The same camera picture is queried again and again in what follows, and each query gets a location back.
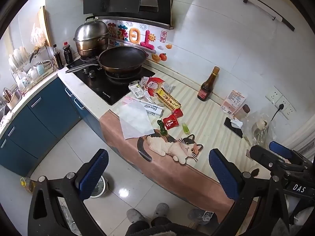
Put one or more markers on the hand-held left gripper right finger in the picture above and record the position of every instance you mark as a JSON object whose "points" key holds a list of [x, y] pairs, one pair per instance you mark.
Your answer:
{"points": [[222, 174]]}

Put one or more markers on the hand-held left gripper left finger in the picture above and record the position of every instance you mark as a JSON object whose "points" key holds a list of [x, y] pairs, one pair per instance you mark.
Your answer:
{"points": [[94, 174]]}

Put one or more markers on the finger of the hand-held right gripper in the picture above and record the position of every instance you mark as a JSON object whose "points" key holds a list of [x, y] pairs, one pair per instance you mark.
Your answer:
{"points": [[258, 154], [280, 150]]}

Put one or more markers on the white trash bin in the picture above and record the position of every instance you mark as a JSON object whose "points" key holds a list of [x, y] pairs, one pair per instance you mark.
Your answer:
{"points": [[99, 189]]}

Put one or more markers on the small red packet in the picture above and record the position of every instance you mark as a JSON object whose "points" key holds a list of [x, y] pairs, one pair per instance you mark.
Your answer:
{"points": [[171, 122], [177, 113]]}

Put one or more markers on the clear bag with garlic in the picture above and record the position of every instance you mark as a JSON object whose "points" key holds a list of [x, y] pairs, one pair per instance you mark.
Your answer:
{"points": [[258, 130]]}

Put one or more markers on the cat printed mat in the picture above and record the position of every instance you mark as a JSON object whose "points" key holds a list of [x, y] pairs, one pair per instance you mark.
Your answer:
{"points": [[192, 177]]}

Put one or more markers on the black phone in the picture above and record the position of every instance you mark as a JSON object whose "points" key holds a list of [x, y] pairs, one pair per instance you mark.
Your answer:
{"points": [[231, 130]]}

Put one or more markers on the folded white paper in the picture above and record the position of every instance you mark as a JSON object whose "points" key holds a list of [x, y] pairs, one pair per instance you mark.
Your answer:
{"points": [[236, 123]]}

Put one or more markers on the small jar brown lid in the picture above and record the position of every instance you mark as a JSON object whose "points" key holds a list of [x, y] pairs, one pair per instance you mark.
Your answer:
{"points": [[242, 111]]}

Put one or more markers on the grey slipper with cartoon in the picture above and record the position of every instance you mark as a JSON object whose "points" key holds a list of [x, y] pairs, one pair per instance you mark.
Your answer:
{"points": [[200, 215]]}

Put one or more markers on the pink seasoning packet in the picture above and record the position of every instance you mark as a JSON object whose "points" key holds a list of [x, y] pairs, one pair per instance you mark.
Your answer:
{"points": [[233, 100]]}

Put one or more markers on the small green tube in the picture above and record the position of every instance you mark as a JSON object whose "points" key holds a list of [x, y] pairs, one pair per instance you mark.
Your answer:
{"points": [[185, 128]]}

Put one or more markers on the translucent white bag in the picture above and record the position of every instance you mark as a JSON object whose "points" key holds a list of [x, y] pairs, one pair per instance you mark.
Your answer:
{"points": [[135, 121]]}

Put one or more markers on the yellow oil bottle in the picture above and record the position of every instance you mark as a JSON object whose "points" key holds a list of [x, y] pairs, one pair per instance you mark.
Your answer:
{"points": [[28, 184]]}

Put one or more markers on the green toy figure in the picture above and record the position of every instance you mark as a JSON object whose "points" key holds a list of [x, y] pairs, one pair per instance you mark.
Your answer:
{"points": [[162, 129]]}

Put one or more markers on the blue kitchen cabinet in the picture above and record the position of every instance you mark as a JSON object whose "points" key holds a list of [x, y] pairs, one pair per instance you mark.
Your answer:
{"points": [[37, 123]]}

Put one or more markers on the pink flat box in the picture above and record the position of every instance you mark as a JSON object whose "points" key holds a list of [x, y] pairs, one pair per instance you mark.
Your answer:
{"points": [[130, 100]]}

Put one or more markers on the brown vinegar bottle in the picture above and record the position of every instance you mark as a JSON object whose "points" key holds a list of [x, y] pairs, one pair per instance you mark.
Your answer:
{"points": [[208, 88]]}

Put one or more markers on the person's dark trouser legs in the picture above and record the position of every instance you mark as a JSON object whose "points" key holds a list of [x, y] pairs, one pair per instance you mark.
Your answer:
{"points": [[157, 229]]}

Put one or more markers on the white toothpaste box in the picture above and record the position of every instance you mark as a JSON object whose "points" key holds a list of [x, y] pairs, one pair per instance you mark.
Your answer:
{"points": [[153, 110]]}

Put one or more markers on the black gas stove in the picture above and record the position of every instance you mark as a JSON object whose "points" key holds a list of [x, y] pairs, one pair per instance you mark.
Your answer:
{"points": [[98, 86]]}

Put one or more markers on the yellow long packet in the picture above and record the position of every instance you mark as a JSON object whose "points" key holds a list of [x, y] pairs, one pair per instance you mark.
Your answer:
{"points": [[169, 99]]}

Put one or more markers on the clear small wrapper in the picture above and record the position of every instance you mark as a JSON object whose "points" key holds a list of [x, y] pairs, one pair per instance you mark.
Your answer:
{"points": [[168, 88]]}

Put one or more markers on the white red torn wrapper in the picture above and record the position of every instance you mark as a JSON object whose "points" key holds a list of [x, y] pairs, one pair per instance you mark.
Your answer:
{"points": [[144, 81]]}

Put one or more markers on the red white snack packet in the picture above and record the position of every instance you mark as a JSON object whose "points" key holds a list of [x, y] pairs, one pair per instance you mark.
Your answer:
{"points": [[153, 84]]}

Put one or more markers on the chopstick holder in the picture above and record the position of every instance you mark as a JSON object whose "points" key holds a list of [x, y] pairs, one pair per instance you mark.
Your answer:
{"points": [[11, 99]]}

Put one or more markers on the white dotted cup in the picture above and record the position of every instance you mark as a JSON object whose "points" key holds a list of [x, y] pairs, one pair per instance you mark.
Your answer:
{"points": [[26, 81]]}

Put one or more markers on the metal dish rack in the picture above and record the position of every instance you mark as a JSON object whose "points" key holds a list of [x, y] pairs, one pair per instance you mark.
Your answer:
{"points": [[46, 68]]}

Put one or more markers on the light blue cup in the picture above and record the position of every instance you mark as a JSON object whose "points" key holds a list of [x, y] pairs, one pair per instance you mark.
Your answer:
{"points": [[40, 69]]}

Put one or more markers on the dark frying pan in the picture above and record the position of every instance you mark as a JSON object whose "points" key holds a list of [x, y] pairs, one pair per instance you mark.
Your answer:
{"points": [[120, 57]]}

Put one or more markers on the dark sauce bottle black cap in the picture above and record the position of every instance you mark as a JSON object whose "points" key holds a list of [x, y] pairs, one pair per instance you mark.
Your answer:
{"points": [[58, 59]]}

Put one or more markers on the dark sauce bottle red cap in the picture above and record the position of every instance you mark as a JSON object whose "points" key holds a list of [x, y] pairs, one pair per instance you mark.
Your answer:
{"points": [[68, 54]]}

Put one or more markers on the steel steamer pot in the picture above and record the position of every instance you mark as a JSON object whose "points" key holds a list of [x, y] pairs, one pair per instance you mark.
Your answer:
{"points": [[91, 34]]}

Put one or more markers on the hanging clear plastic bag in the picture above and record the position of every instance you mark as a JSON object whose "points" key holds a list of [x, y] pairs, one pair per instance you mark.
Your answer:
{"points": [[38, 35]]}

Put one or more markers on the wooden cutting board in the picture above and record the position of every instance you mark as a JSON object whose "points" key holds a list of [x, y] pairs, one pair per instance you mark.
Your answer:
{"points": [[45, 27]]}

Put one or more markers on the white wall socket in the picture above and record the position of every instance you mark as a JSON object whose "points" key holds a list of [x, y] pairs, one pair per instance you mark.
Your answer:
{"points": [[288, 109], [274, 94]]}

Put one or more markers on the orange fruit wall sticker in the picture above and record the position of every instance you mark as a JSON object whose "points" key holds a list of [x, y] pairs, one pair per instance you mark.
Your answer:
{"points": [[161, 56]]}

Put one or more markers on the colourful letter wall sticker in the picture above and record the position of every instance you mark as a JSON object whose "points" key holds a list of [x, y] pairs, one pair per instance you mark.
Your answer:
{"points": [[134, 36]]}

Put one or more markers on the white wall rail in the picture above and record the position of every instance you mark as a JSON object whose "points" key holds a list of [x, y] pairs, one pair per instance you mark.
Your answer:
{"points": [[265, 7]]}

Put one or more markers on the red stamp wall sticker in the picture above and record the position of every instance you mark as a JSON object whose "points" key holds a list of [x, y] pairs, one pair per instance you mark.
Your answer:
{"points": [[163, 36]]}

